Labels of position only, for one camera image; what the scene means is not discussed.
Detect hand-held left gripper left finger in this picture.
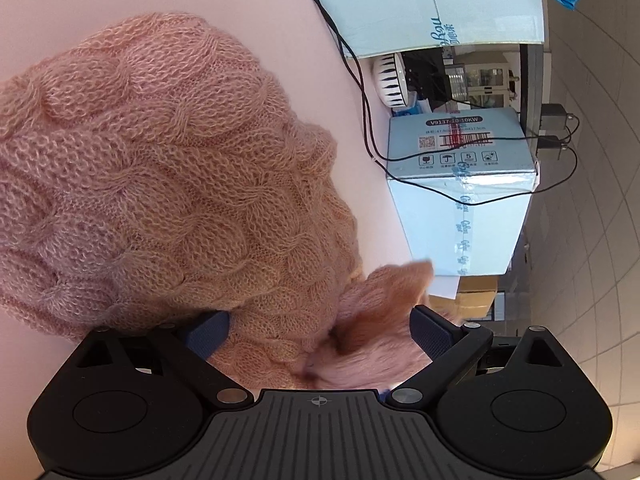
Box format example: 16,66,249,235
65,311,255,407

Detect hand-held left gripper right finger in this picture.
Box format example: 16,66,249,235
386,305,576,407

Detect pink knitted sweater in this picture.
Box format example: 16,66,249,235
0,11,463,393

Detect brown cardboard box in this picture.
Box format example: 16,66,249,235
429,276,500,320

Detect light blue cardboard box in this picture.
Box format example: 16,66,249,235
387,106,541,277

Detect black power adapter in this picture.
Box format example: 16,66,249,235
539,103,567,130

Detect large striped white bowl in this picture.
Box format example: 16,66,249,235
371,51,417,109

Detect white office cabinet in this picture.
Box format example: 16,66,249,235
462,52,521,108

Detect dark grey beam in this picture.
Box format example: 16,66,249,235
519,44,543,161

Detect blue box with red-framed print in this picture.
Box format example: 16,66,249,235
295,0,547,60

